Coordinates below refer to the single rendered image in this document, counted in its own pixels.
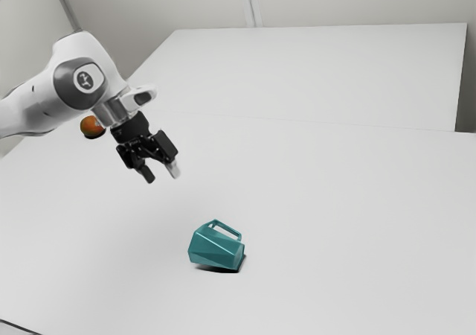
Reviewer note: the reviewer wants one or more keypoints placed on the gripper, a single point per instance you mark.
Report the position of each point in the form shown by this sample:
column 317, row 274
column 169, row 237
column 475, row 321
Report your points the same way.
column 132, row 130

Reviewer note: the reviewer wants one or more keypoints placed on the teal faceted mug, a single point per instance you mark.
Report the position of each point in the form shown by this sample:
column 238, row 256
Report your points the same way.
column 215, row 251

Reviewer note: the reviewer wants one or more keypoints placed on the orange round fruit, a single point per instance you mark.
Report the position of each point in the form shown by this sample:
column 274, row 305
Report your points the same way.
column 90, row 126

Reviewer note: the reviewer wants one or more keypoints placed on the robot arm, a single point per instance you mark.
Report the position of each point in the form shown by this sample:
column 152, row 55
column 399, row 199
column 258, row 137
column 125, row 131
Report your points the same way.
column 44, row 89

